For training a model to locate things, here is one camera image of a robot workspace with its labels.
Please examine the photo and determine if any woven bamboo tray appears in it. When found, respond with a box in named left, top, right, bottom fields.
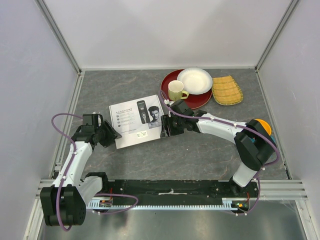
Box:
left=211, top=75, right=244, bottom=106

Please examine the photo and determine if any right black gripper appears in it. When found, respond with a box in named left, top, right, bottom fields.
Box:
left=160, top=113, right=185, bottom=138

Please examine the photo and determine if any white paper plate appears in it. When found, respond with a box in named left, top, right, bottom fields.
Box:
left=177, top=67, right=213, bottom=95

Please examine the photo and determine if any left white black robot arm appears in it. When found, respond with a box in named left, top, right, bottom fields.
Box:
left=40, top=113, right=121, bottom=232

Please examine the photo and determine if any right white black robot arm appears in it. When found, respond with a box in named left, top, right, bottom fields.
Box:
left=160, top=100, right=280, bottom=197

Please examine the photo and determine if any yellow-green mug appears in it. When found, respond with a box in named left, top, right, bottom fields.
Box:
left=168, top=80, right=189, bottom=101

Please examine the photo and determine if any red round plate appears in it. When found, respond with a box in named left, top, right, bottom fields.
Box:
left=160, top=69, right=212, bottom=110

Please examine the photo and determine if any orange bowl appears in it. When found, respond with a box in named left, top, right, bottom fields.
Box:
left=256, top=118, right=272, bottom=136

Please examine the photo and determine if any white clipper kit box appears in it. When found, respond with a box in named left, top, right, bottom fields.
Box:
left=109, top=94, right=164, bottom=149

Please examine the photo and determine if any white cable duct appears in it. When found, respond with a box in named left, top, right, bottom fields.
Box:
left=86, top=197, right=250, bottom=212

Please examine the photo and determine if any blue dotted plate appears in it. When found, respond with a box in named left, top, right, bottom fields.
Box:
left=250, top=135, right=276, bottom=145

